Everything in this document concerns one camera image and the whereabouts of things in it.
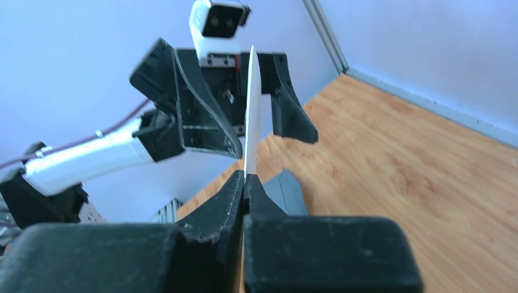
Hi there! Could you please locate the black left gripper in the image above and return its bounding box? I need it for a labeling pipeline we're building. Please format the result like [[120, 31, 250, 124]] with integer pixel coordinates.
[[129, 38, 318, 162]]

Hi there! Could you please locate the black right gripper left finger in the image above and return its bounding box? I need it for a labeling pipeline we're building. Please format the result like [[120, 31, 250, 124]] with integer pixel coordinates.
[[1, 170, 245, 292]]

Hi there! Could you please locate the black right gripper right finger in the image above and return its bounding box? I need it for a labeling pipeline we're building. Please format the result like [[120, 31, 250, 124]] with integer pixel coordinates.
[[243, 174, 425, 292]]

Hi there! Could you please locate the grey envelope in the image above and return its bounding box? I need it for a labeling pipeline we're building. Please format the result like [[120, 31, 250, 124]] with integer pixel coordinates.
[[263, 168, 308, 215]]

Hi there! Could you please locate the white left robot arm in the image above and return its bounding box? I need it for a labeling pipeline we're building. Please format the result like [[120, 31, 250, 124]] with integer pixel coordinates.
[[1, 38, 318, 228]]

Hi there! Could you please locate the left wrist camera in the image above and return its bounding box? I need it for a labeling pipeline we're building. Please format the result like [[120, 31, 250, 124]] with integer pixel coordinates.
[[189, 0, 251, 60]]

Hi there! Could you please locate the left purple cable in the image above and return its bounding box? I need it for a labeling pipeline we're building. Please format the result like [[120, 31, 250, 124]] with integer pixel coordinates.
[[0, 96, 153, 171]]

